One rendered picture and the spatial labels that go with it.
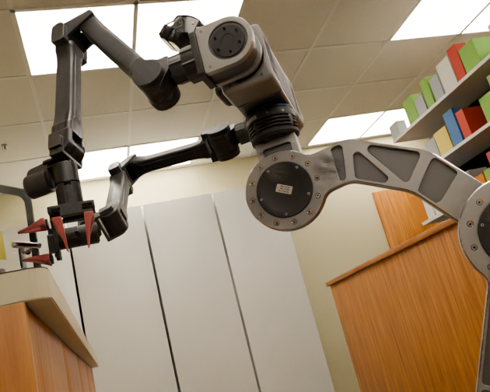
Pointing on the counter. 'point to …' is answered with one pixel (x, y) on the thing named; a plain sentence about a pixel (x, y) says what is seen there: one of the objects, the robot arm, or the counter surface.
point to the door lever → (26, 246)
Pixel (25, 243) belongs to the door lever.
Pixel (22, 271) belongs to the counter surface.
